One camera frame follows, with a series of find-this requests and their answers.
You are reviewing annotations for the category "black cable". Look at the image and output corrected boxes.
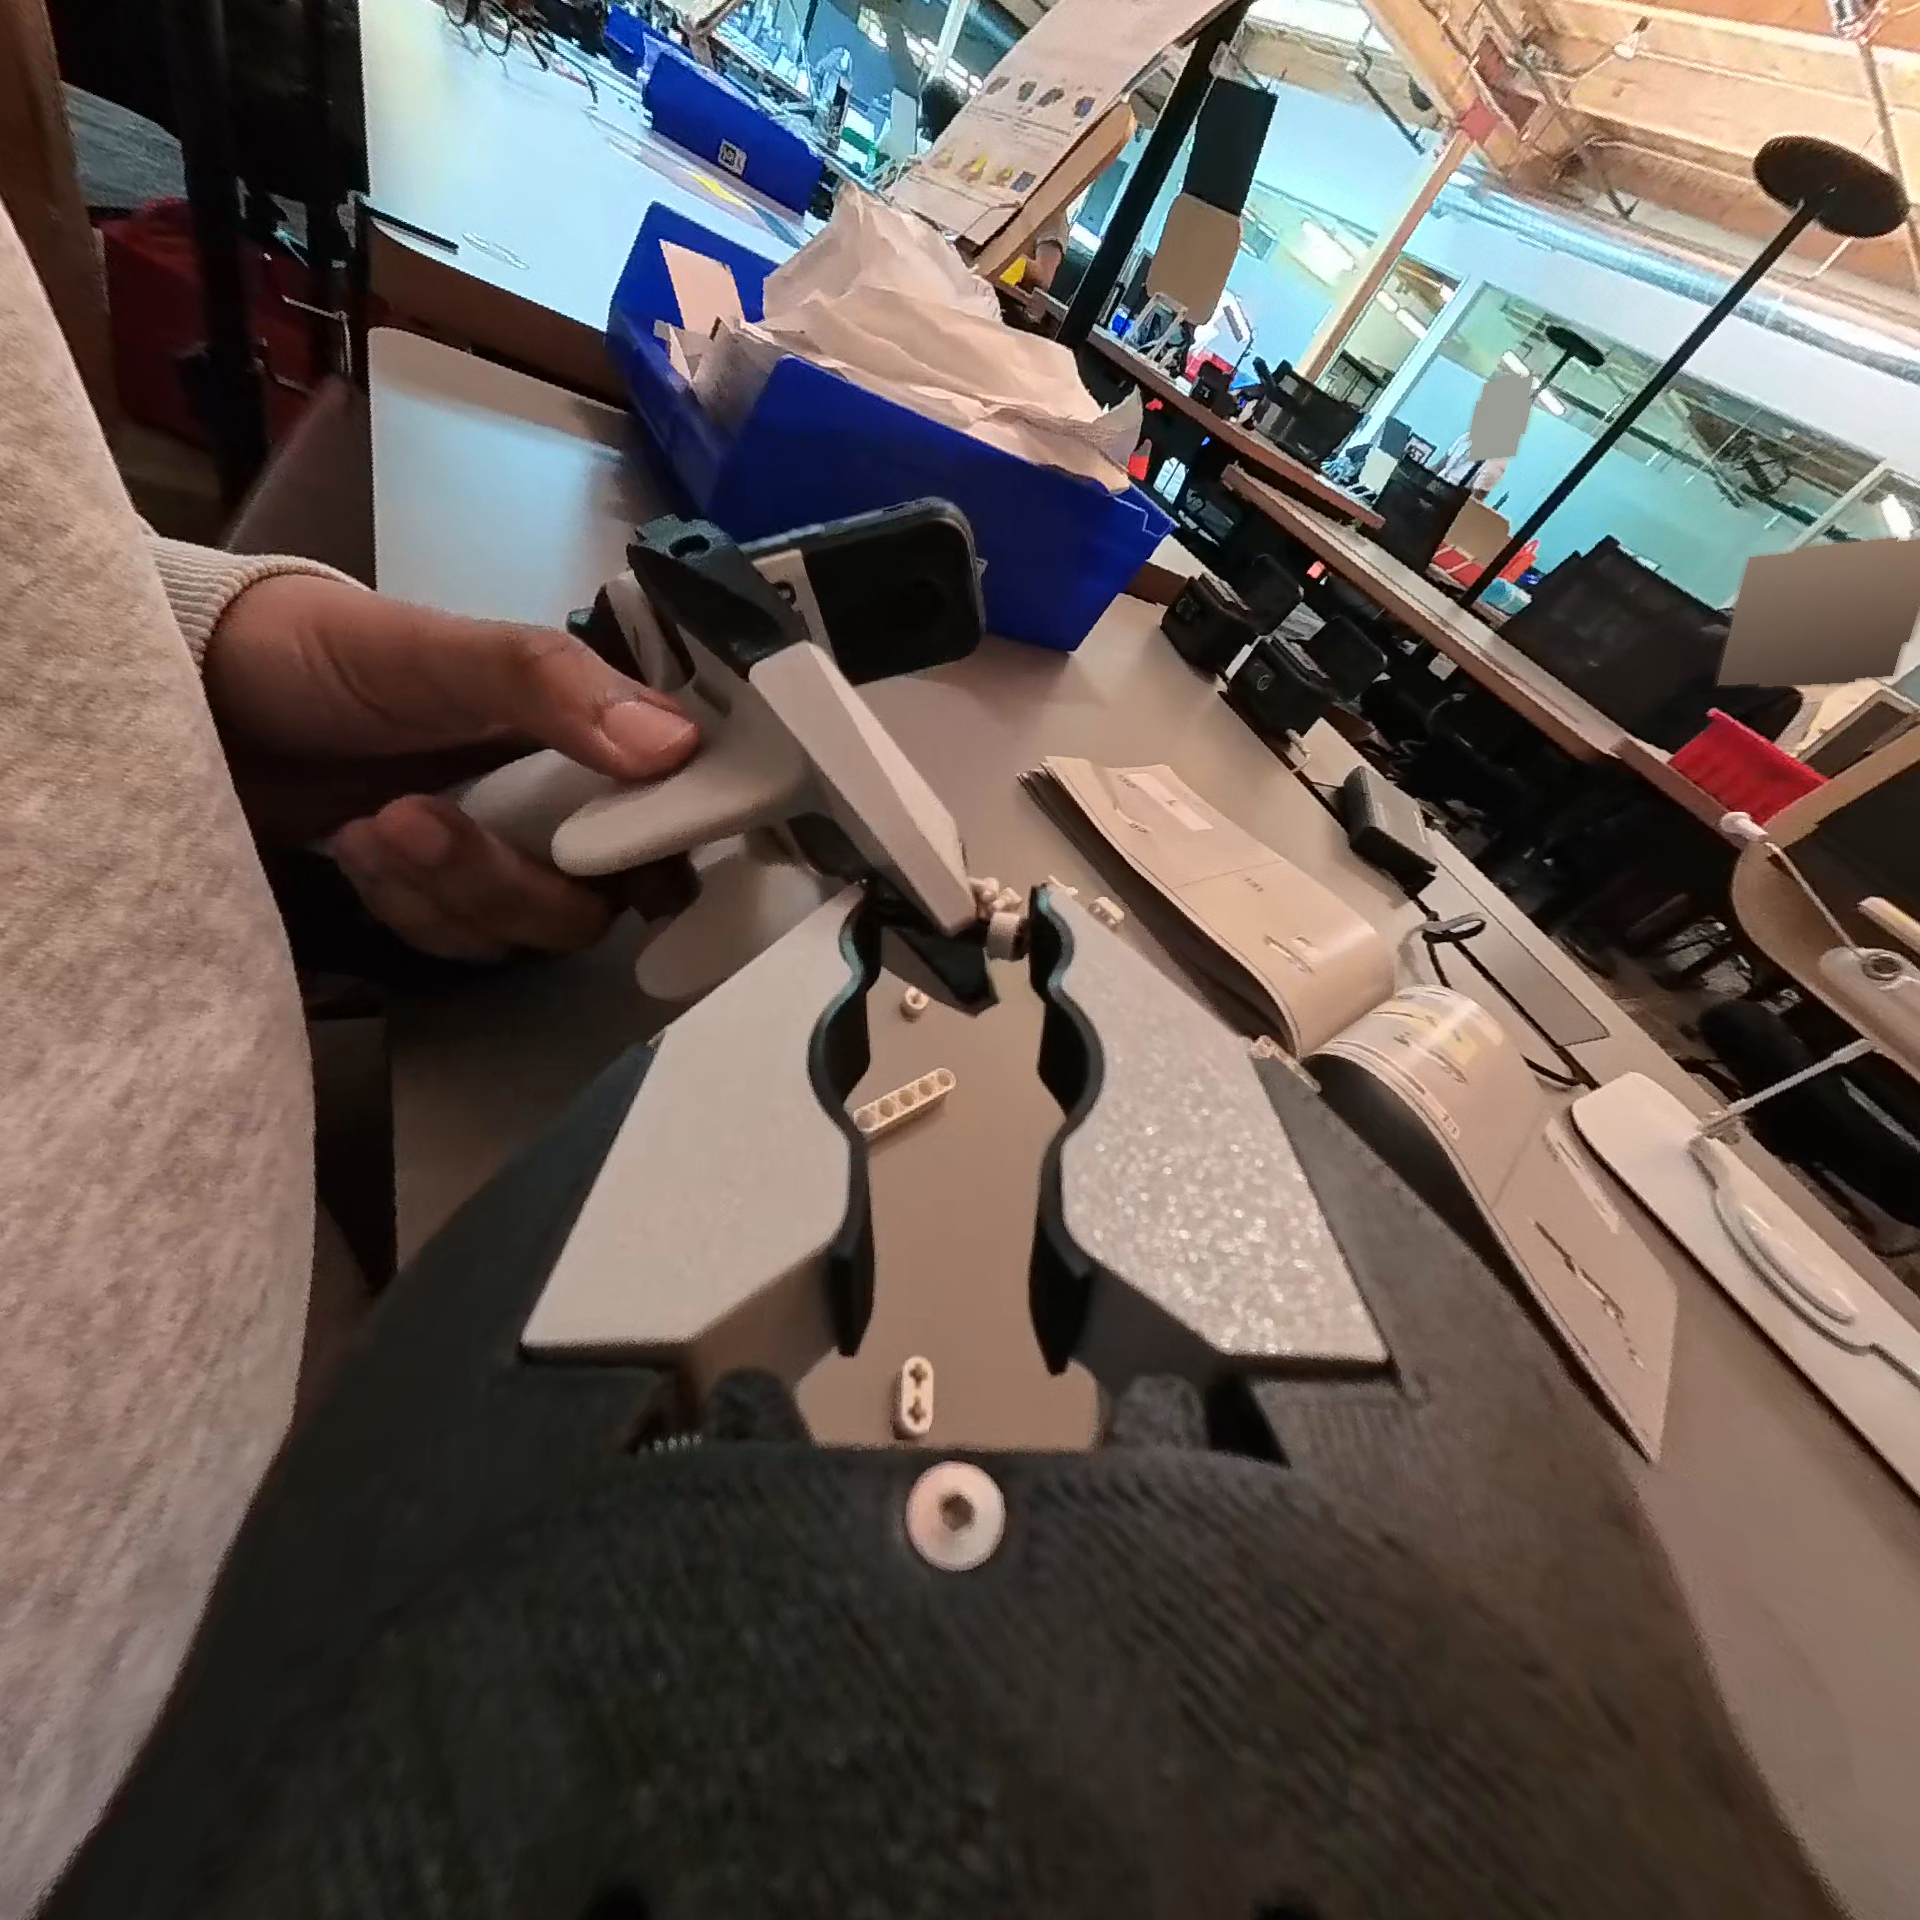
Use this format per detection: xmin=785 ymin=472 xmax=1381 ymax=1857
xmin=1410 ymin=895 xmax=1596 ymax=1085

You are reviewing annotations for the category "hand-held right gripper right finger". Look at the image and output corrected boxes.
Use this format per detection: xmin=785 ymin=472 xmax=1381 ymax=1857
xmin=1025 ymin=885 xmax=1393 ymax=1403

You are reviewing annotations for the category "black computer monitor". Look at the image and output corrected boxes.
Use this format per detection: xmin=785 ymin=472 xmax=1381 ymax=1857
xmin=1499 ymin=539 xmax=1731 ymax=740

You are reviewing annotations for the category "red box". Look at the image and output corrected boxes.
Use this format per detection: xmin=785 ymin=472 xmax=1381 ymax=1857
xmin=1668 ymin=708 xmax=1828 ymax=825

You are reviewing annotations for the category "crumpled white paper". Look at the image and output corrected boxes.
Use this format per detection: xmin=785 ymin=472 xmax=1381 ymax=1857
xmin=660 ymin=188 xmax=1145 ymax=493

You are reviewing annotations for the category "blue plastic bin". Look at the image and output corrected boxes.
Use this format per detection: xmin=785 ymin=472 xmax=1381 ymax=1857
xmin=642 ymin=45 xmax=830 ymax=214
xmin=608 ymin=200 xmax=1180 ymax=653

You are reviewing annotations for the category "person's left forearm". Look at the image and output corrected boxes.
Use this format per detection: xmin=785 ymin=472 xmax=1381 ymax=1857
xmin=141 ymin=532 xmax=368 ymax=663

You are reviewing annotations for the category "black power adapter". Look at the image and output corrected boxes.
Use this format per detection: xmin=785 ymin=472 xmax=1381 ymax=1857
xmin=1338 ymin=765 xmax=1437 ymax=889

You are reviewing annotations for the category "tan-edged computer monitor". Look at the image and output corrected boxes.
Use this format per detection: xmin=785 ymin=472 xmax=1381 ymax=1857
xmin=1732 ymin=719 xmax=1920 ymax=1081

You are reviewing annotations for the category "black steel post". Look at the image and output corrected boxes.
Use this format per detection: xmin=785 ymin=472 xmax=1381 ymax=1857
xmin=1056 ymin=0 xmax=1254 ymax=349

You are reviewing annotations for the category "white monitor base plate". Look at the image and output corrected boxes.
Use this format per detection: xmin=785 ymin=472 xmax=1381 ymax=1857
xmin=1573 ymin=1072 xmax=1920 ymax=1501

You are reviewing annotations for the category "person's left hand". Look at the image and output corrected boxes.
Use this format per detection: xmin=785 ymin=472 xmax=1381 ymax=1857
xmin=202 ymin=575 xmax=705 ymax=961

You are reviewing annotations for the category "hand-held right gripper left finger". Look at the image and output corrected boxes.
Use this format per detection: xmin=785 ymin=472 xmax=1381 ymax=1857
xmin=518 ymin=881 xmax=889 ymax=1403

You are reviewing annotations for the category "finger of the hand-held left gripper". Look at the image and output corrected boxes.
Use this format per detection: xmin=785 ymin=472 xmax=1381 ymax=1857
xmin=878 ymin=895 xmax=998 ymax=1009
xmin=745 ymin=638 xmax=987 ymax=940

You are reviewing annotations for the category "black floor lamp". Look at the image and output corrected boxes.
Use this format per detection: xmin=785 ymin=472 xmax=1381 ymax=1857
xmin=1464 ymin=134 xmax=1910 ymax=608

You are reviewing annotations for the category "cardboard poster board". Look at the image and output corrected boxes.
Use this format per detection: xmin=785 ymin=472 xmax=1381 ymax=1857
xmin=896 ymin=0 xmax=1249 ymax=284

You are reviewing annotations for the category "lego instruction booklet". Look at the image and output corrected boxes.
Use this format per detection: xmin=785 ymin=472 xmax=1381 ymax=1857
xmin=1020 ymin=757 xmax=1682 ymax=1464

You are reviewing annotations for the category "black device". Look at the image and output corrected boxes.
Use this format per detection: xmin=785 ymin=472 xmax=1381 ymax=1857
xmin=1228 ymin=615 xmax=1389 ymax=740
xmin=1162 ymin=558 xmax=1305 ymax=677

